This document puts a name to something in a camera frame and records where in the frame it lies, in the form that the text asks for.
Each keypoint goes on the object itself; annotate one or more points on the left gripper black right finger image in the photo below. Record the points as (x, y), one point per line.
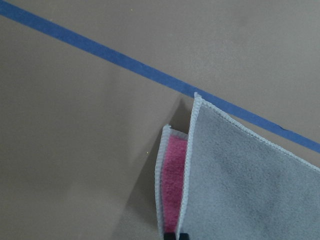
(184, 236)

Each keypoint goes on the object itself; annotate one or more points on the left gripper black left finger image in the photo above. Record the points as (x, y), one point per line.
(169, 236)

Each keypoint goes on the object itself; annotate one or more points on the pink and grey towel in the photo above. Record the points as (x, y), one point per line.
(222, 181)

